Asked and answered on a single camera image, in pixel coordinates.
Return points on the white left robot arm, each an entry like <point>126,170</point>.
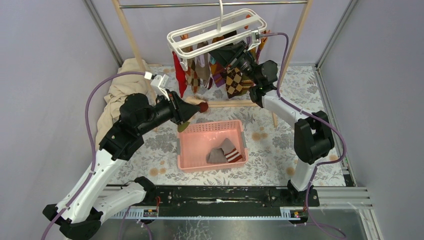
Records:
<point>81,214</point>

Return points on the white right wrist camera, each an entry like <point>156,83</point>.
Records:
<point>256,38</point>

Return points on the orange beige argyle sock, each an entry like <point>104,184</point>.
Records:
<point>192,78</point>

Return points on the green orange sock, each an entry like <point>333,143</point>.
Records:
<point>246,82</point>

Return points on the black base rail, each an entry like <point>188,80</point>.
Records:
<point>223,201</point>

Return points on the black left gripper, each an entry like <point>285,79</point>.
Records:
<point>185,111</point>

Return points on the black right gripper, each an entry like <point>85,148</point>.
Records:
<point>225,56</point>

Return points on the grey maroon striped sock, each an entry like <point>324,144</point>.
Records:
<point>230,152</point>

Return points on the floral patterned mat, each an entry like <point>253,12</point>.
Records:
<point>271,156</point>

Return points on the beige crumpled cloth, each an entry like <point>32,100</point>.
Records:
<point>120,88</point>

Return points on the striped beige maroon sock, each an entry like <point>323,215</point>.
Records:
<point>194,101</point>

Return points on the wooden clothes rack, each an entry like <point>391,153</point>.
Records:
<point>132,39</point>

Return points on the pink plastic basket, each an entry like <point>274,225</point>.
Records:
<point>196,142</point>

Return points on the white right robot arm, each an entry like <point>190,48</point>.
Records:
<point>313,138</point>

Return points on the white clip sock hanger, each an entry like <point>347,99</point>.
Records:
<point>201,38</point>

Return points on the red sock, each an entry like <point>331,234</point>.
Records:
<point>180,75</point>

